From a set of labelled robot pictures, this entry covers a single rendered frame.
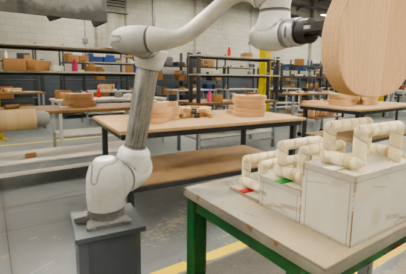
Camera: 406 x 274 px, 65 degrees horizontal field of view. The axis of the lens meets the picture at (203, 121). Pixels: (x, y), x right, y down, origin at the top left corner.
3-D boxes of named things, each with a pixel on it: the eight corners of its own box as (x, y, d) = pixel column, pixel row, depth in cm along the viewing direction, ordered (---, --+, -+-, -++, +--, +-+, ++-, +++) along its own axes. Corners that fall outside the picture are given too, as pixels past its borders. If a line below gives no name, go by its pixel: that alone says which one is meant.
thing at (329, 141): (329, 164, 80) (332, 128, 79) (318, 161, 83) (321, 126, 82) (337, 163, 82) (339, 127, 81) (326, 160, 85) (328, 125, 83)
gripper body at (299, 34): (309, 45, 101) (335, 43, 93) (291, 43, 96) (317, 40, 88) (311, 20, 99) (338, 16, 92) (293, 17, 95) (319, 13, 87)
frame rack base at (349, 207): (351, 249, 73) (357, 177, 70) (298, 224, 85) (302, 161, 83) (407, 221, 88) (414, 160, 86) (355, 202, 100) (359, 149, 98)
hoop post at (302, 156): (302, 185, 88) (305, 153, 87) (293, 182, 91) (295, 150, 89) (310, 184, 90) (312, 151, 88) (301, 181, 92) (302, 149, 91)
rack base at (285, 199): (300, 224, 85) (302, 191, 84) (257, 203, 99) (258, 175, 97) (357, 202, 100) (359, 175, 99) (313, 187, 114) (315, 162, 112)
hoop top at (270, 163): (262, 172, 101) (262, 162, 101) (255, 169, 104) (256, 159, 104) (304, 163, 112) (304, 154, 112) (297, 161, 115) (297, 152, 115)
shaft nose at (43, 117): (34, 109, 51) (34, 123, 52) (36, 114, 49) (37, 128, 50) (48, 108, 52) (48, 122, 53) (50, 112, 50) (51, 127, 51)
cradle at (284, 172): (300, 185, 87) (301, 173, 87) (270, 174, 97) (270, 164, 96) (308, 182, 89) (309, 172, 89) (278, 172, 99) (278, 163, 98)
